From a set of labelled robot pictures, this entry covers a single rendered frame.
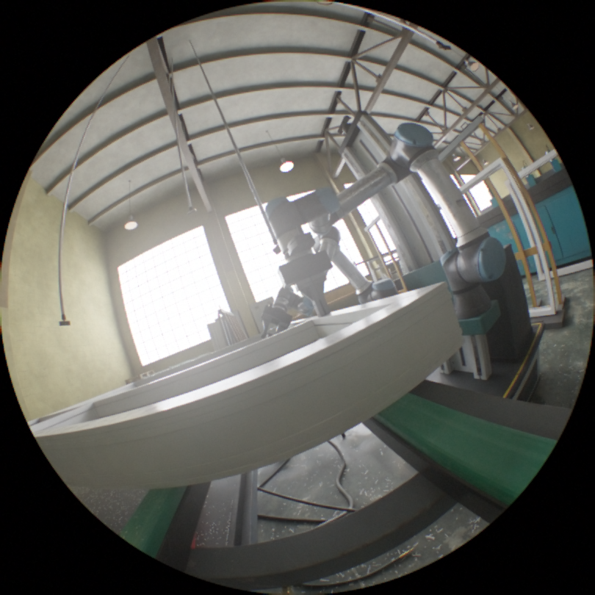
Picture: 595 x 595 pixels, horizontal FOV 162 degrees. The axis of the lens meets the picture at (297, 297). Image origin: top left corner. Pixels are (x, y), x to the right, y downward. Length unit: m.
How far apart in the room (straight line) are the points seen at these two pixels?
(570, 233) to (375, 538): 3.70
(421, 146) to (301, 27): 7.78
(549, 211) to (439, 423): 3.62
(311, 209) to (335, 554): 0.58
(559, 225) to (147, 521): 3.84
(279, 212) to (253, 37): 7.51
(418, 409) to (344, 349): 0.07
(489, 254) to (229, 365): 0.75
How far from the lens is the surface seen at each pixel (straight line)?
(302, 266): 0.51
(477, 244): 0.64
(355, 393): 0.17
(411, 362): 0.19
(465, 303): 0.77
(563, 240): 3.74
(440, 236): 0.97
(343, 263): 1.19
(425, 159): 0.69
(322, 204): 0.55
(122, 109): 8.23
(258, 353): 0.56
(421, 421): 0.16
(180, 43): 7.55
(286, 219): 0.54
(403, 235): 1.15
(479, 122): 2.51
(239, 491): 0.64
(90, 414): 0.85
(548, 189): 3.66
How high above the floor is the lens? 0.96
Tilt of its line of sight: 4 degrees up
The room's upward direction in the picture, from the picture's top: 23 degrees counter-clockwise
